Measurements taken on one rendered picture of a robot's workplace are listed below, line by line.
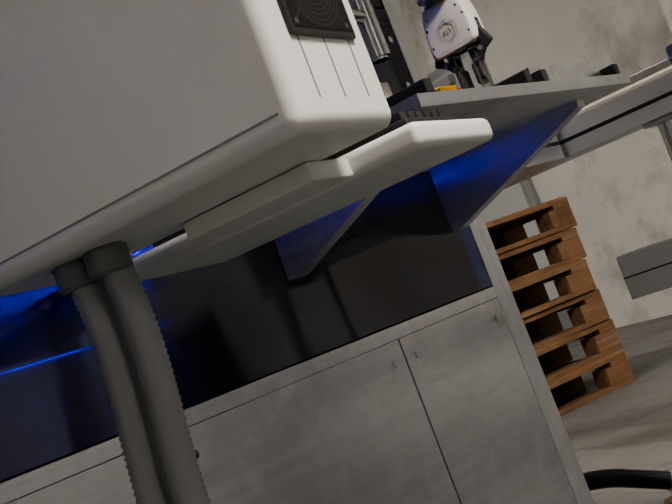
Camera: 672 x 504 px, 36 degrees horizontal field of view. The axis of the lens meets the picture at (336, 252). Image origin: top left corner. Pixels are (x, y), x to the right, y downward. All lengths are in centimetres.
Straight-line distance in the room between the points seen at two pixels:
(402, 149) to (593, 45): 554
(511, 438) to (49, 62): 123
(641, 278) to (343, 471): 139
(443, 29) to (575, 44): 476
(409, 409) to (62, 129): 92
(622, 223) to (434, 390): 497
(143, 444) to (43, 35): 44
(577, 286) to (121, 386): 343
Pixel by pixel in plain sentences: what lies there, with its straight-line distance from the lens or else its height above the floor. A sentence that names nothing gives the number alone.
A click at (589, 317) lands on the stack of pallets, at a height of 31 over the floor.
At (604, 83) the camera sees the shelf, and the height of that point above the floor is 86.
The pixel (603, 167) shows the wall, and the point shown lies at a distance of 676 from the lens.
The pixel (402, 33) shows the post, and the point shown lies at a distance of 220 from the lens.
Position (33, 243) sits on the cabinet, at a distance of 113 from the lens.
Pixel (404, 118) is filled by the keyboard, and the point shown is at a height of 82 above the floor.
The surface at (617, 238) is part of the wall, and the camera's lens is 684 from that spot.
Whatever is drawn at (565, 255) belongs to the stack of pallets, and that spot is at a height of 59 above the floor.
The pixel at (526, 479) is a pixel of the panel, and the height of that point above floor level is 24.
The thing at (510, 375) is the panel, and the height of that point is 43.
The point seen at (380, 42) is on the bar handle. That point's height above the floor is 90.
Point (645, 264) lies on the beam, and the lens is 282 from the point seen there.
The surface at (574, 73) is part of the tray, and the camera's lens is 186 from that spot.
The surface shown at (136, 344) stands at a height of 69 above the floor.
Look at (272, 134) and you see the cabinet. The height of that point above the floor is 81.
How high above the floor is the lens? 63
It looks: 4 degrees up
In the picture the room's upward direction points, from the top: 21 degrees counter-clockwise
